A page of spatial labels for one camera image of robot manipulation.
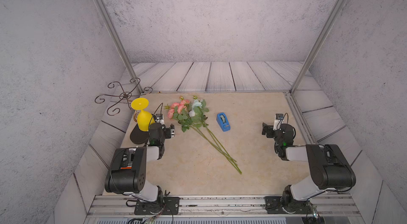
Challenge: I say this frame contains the artificial flower bouquet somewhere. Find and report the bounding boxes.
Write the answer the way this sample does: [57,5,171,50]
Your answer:
[164,95,242,175]

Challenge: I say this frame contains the blue tape dispenser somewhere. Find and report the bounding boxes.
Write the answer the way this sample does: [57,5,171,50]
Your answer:
[216,113,231,132]

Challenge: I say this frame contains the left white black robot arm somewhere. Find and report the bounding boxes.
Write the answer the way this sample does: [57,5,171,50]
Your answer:
[105,123,175,204]

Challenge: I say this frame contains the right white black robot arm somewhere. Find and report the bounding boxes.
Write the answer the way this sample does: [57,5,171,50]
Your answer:
[262,123,356,212]

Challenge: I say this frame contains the yellow plastic goblet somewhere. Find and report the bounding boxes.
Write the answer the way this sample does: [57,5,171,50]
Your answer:
[131,97,155,132]

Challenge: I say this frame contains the black oval tray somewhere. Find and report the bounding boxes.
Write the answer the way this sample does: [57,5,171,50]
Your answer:
[129,124,149,145]

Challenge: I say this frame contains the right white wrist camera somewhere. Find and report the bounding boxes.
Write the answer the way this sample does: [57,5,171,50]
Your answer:
[273,113,285,130]

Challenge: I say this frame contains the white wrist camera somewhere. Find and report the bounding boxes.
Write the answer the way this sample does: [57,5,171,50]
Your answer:
[154,113,164,124]
[273,113,285,130]

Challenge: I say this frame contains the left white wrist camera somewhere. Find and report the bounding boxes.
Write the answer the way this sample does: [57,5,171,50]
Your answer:
[154,113,164,124]

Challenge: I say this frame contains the curly metal wire stand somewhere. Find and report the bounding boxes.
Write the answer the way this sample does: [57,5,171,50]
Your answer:
[94,77,153,117]

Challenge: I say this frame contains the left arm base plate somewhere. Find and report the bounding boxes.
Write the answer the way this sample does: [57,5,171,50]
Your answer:
[134,196,180,216]

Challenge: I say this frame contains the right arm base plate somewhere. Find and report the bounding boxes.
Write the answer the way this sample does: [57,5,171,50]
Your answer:
[264,196,312,214]

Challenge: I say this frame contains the aluminium rail front frame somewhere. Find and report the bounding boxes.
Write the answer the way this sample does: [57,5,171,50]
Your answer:
[85,193,364,224]

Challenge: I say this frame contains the right aluminium corner post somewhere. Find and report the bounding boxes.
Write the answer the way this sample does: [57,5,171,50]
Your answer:
[289,0,347,96]

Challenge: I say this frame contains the aluminium corner post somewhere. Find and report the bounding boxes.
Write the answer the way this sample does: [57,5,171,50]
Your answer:
[289,0,347,96]
[93,0,137,79]

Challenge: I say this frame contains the left aluminium corner post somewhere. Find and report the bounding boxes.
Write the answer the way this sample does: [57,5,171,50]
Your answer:
[93,0,137,79]

